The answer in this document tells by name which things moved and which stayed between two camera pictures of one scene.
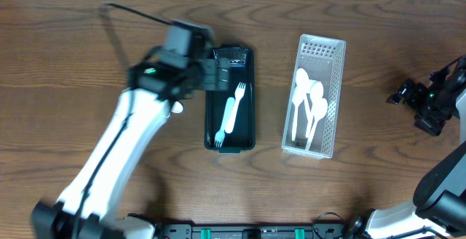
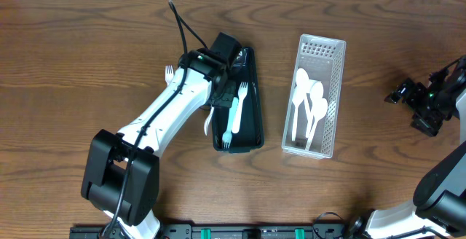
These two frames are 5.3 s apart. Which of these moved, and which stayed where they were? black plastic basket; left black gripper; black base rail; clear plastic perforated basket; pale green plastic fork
Moved: left black gripper; black plastic basket; pale green plastic fork
Stayed: black base rail; clear plastic perforated basket
